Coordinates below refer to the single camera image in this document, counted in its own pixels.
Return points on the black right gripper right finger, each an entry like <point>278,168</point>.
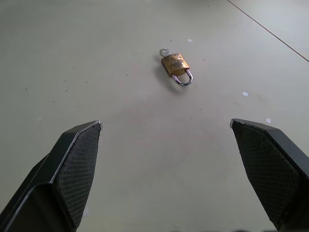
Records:
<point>268,169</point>

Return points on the small white paper scrap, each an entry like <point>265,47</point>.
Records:
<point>268,120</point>
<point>245,94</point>

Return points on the silver key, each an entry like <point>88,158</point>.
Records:
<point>164,52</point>

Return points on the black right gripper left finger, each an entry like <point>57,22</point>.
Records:
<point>72,174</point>

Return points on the brass padlock with steel shackle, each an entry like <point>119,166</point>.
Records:
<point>177,68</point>

